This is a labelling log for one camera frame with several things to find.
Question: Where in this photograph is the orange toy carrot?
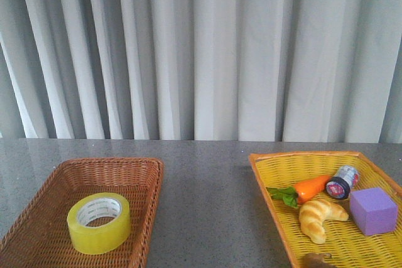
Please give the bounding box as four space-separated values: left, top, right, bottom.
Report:
266 175 331 208

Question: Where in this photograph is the yellow tape roll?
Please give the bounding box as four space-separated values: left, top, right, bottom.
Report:
67 193 131 255

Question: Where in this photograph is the yellow wicker basket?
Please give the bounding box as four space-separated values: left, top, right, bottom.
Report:
249 151 401 267

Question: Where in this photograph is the brown wicker basket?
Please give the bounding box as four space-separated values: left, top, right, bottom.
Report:
1 158 164 267

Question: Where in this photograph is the toy croissant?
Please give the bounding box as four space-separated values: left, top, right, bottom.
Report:
299 199 349 244

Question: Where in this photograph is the purple foam cube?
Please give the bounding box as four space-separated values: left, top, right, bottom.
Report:
349 187 398 236

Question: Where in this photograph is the grey curtain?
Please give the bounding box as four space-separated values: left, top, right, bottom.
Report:
1 0 401 143

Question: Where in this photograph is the brown object at basket edge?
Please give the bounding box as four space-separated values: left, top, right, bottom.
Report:
303 253 335 268

